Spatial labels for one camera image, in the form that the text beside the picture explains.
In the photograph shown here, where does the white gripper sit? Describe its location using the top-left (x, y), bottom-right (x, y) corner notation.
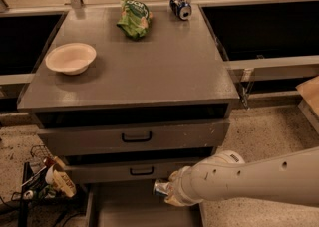
top-left (164, 166), bottom-right (203, 207)

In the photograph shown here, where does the redbull can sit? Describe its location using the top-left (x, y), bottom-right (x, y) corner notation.
top-left (153, 179), bottom-right (170, 196)

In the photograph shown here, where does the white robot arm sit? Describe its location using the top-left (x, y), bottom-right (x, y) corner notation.
top-left (165, 147), bottom-right (319, 206)

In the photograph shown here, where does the grey middle drawer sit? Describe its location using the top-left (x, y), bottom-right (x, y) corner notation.
top-left (65, 157), bottom-right (203, 184)

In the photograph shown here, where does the grey top drawer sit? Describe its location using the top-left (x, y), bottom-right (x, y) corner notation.
top-left (38, 119), bottom-right (230, 156)

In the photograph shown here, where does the grey open bottom drawer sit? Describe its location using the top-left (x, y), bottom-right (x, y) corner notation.
top-left (87, 179), bottom-right (203, 227)

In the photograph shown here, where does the grey drawer cabinet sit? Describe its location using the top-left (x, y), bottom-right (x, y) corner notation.
top-left (17, 4), bottom-right (240, 227)

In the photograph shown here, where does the blue pepsi can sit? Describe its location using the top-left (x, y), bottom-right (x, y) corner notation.
top-left (169, 0), bottom-right (192, 21)

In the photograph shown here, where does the white paper bowl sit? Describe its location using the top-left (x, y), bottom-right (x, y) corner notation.
top-left (45, 43), bottom-right (97, 76)

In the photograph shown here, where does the brown cardboard box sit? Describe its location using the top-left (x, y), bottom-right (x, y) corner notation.
top-left (296, 76), bottom-right (319, 116)

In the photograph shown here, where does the green chip bag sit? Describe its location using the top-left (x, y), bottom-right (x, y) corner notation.
top-left (117, 0), bottom-right (153, 40)

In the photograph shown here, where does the black wire rack with items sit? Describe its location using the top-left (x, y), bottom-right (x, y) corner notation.
top-left (12, 145), bottom-right (77, 227)

